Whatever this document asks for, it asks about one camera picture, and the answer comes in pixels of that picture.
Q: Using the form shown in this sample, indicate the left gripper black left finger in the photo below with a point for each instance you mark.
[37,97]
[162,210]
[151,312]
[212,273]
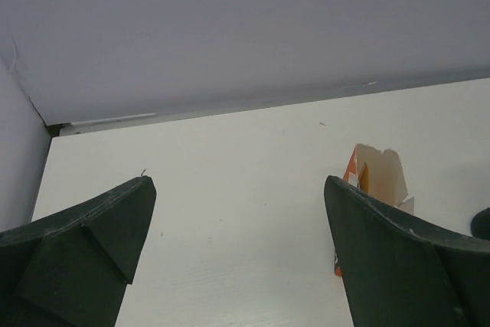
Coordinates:
[72,268]

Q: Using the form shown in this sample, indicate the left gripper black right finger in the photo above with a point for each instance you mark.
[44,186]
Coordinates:
[451,290]

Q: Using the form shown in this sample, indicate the orange coffee filter box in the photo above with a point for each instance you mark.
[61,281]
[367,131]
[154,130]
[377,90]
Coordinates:
[379,177]

